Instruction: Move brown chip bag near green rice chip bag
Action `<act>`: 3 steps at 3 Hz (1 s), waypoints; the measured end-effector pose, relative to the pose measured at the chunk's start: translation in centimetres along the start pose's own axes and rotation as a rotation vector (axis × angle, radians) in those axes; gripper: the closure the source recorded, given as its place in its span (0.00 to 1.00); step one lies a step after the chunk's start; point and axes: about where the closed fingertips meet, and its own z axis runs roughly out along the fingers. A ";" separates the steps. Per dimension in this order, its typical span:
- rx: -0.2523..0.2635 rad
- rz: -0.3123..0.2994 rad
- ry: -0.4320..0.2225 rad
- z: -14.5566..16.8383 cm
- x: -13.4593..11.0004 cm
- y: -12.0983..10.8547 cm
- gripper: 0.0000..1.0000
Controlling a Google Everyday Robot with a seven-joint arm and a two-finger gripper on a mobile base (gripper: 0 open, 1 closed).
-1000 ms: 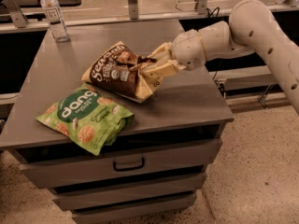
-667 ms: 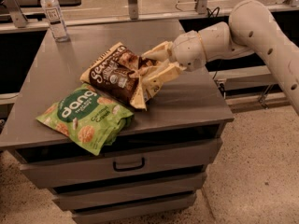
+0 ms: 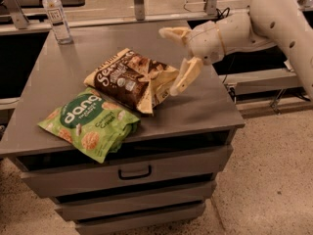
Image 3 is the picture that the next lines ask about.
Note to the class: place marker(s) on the brown chip bag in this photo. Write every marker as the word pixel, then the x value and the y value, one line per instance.
pixel 135 81

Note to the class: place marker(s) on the grey drawer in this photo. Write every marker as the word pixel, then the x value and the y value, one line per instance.
pixel 82 178
pixel 137 201
pixel 126 222

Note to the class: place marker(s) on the middle grey drawer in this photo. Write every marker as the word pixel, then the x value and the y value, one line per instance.
pixel 137 201

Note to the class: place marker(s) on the green rice chip bag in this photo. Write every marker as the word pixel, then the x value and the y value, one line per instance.
pixel 91 124

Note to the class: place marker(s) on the metal railing frame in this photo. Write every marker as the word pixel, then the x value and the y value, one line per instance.
pixel 94 13

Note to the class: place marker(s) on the bottom grey drawer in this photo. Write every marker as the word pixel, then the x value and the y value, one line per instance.
pixel 126 222

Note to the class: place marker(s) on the grey drawer cabinet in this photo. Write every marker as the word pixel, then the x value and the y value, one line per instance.
pixel 203 116

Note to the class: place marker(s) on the top grey drawer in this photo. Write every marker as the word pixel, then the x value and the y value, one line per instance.
pixel 82 178

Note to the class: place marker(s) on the clear water bottle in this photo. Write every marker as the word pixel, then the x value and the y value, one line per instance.
pixel 58 21

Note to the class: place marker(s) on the black drawer handle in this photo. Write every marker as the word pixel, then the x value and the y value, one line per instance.
pixel 134 174

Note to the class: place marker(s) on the grey metal floor rail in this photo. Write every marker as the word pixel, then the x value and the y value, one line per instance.
pixel 266 92

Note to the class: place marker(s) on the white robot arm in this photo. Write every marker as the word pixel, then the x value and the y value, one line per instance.
pixel 264 24

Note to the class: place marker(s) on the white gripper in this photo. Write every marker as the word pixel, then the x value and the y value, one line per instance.
pixel 205 43

